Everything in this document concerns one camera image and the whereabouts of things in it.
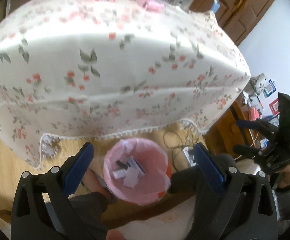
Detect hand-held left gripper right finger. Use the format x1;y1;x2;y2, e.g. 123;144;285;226
185;142;277;240

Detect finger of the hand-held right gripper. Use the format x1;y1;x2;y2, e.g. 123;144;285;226
233;144;270;161
236;119;278;137

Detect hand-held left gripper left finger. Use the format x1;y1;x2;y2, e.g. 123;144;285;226
10;142;105;240

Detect white foam sheet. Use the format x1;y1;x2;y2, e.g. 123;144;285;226
124;174;140;188

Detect bin with pink bag liner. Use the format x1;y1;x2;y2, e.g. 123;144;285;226
103;138;171;207

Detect pink plastic container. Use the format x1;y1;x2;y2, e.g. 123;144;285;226
245;106;260;121

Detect white power strip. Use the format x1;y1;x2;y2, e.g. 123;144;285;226
182;147;198;167

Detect person's left leg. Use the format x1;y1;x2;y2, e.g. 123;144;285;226
67;169;115;233

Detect blue and white carton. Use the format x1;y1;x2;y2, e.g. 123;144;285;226
263;79;277;98

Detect pale printed bed sheet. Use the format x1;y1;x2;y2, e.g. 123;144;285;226
110;200;198;240

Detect floral tablecloth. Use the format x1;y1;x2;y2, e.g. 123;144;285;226
0;0;251;169

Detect wooden wardrobe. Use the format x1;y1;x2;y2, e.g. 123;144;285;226
190;0;281;46

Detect pink packets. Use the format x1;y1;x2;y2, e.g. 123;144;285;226
136;0;164;12

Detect black cables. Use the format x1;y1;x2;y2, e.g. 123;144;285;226
163;129;198;161

